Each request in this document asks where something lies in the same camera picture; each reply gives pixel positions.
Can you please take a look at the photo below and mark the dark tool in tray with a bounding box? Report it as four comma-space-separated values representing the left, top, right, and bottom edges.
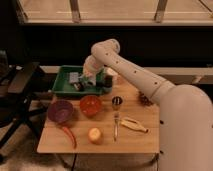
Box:
73, 80, 105, 91

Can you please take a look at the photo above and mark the white lidded cup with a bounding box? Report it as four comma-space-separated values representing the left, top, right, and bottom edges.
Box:
105, 67, 118, 88

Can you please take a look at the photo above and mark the red chili pepper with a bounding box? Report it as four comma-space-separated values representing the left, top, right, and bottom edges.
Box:
62, 126, 77, 149

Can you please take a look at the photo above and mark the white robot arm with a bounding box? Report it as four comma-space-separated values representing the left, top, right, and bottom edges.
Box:
83, 39, 213, 171

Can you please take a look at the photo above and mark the wooden folding table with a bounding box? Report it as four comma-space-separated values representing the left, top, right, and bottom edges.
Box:
37, 78, 159, 153

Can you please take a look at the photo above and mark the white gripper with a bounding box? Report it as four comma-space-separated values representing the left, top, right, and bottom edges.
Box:
83, 55, 102, 78

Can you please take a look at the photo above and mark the brown pine cone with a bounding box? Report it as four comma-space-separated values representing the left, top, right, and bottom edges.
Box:
139, 92, 152, 106

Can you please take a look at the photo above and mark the black chair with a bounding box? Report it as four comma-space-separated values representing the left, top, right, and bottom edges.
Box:
0, 49, 51, 164

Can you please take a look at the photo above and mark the green plastic tray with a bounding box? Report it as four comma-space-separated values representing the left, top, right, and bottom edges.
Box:
52, 65, 112, 97

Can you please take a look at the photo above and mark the orange bowl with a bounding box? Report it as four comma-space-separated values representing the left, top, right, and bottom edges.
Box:
79, 95, 102, 117

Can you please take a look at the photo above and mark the grey towel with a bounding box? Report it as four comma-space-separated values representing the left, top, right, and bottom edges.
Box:
79, 75, 96, 87

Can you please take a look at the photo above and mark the purple bowl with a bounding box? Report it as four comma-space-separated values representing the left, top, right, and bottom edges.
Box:
47, 100, 74, 123

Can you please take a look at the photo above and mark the grey sponge block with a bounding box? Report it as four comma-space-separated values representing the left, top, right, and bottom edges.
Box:
69, 72, 79, 84

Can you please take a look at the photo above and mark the yellow apple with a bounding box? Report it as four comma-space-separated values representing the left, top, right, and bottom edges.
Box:
88, 128, 102, 144

